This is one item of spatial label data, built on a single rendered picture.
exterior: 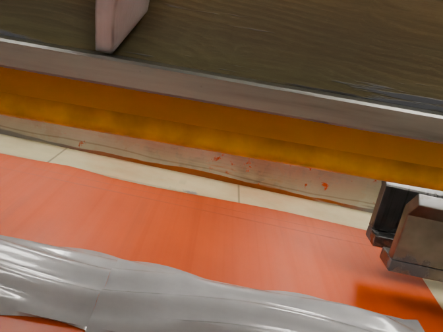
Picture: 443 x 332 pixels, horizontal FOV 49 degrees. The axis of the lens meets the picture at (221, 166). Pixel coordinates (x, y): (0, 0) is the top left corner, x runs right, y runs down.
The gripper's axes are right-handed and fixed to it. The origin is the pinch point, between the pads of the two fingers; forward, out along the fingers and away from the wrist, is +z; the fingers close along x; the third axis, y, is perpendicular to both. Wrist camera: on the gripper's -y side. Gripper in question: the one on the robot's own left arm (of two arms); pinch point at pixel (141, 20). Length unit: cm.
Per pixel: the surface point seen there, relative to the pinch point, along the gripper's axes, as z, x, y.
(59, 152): 13.6, -21.9, 9.3
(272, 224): 13.6, -15.5, -10.0
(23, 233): 13.6, -5.8, 5.9
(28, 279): 12.9, -0.1, 3.3
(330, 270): 13.6, -9.5, -13.6
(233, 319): 13.2, -0.8, -6.8
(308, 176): 11.3, -23.7, -13.5
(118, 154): 13.1, -23.7, 4.3
